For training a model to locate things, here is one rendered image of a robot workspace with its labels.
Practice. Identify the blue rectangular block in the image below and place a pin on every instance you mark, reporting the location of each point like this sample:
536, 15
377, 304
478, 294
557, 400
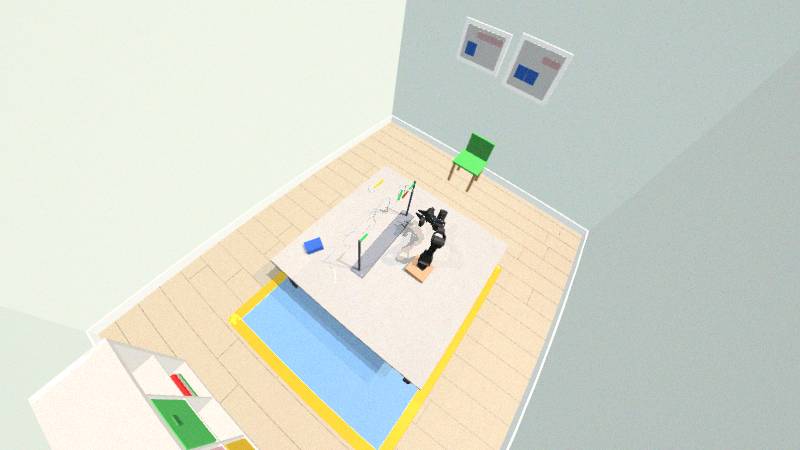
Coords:
313, 246

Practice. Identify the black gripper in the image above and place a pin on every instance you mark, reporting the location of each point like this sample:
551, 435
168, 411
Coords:
423, 219

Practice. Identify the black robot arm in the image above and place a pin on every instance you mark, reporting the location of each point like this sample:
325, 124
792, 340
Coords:
426, 258

